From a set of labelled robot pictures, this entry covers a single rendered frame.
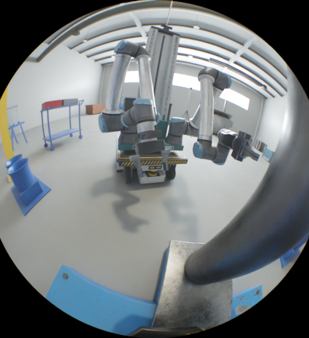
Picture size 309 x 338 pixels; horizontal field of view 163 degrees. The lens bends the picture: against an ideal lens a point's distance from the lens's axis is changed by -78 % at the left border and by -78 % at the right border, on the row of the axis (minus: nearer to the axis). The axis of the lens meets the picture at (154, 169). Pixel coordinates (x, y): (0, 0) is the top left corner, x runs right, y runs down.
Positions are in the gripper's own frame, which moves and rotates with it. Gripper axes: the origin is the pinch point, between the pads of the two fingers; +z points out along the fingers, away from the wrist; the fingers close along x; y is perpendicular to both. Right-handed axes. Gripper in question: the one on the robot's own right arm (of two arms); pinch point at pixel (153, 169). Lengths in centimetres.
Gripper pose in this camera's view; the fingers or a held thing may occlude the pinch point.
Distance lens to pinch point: 51.7
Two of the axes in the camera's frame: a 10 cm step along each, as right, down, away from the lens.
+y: -4.4, -1.4, 8.9
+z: 1.5, 9.6, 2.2
